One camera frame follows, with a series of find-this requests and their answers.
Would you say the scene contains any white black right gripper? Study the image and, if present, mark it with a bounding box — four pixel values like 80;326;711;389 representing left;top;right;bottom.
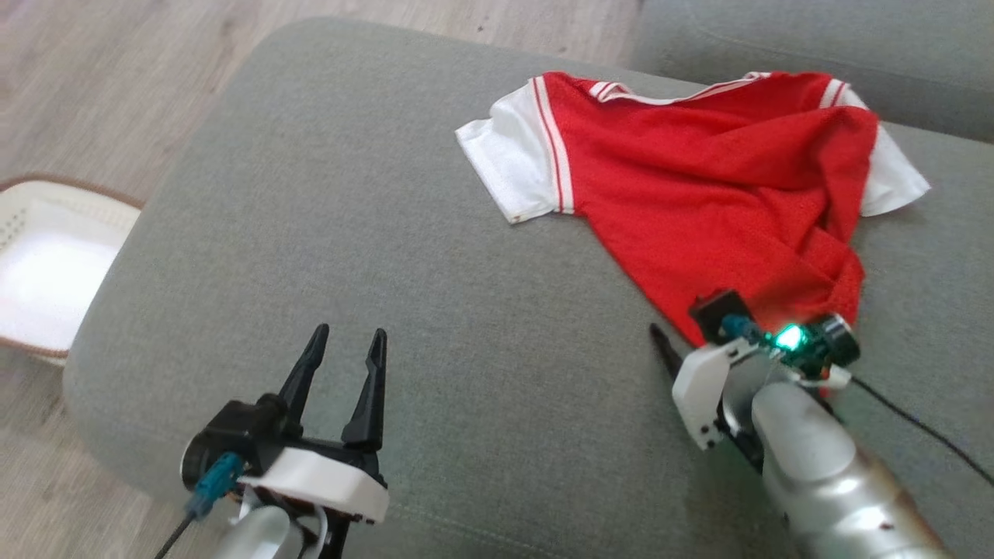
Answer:
650;324;771;452

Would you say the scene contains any large grey sofa seat cushion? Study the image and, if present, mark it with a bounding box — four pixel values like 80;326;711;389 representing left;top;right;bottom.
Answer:
62;17;994;559

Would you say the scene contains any small grey sofa seat cushion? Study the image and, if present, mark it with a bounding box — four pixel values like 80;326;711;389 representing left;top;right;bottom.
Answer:
629;0;994;144

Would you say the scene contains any red jersey with white sleeves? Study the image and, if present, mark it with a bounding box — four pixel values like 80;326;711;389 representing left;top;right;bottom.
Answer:
456;71;931;348

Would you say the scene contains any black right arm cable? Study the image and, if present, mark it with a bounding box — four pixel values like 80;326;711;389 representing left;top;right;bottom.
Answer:
849;376;994;488

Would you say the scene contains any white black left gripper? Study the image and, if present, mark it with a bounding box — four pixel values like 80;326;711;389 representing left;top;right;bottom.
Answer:
237;324;391;526

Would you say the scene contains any black cable with blue plug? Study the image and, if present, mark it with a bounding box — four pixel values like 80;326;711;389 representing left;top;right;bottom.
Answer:
154;454;246;559

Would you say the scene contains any white plastic laundry basket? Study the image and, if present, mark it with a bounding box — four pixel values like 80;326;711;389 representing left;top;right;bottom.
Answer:
0;174;145;367

